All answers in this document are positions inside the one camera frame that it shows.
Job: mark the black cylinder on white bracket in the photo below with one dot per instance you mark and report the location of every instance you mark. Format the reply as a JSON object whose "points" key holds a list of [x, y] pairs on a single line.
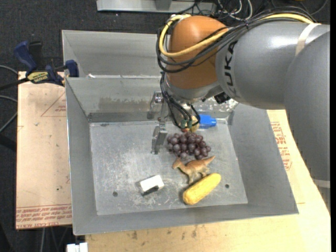
{"points": [[221, 98]]}

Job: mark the brown cardboard board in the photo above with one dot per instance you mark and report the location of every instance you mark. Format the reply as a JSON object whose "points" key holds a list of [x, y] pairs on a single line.
{"points": [[42, 151]]}

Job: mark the blue plastic block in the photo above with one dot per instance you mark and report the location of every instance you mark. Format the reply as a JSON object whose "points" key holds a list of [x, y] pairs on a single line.
{"points": [[206, 121]]}

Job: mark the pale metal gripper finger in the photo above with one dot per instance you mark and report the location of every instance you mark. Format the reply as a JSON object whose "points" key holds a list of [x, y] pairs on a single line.
{"points": [[159, 140], [156, 109]]}

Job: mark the purple toy grapes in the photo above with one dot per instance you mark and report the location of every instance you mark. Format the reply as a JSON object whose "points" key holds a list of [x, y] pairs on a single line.
{"points": [[189, 145]]}

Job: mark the grey metal bin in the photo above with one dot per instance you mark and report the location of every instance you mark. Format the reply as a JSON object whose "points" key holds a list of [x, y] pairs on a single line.
{"points": [[126, 151]]}

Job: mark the brown toy dinosaur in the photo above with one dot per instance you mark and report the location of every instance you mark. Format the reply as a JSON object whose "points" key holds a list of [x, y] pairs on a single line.
{"points": [[194, 167]]}

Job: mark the pale yellow toy food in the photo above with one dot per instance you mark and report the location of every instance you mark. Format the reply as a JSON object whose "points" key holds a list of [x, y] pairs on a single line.
{"points": [[195, 123]]}

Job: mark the yellow toy corn cob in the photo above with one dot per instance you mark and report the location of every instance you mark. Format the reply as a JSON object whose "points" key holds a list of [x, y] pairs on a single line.
{"points": [[201, 189]]}

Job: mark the small white block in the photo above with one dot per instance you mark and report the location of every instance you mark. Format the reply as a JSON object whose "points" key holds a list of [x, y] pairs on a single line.
{"points": [[151, 183]]}

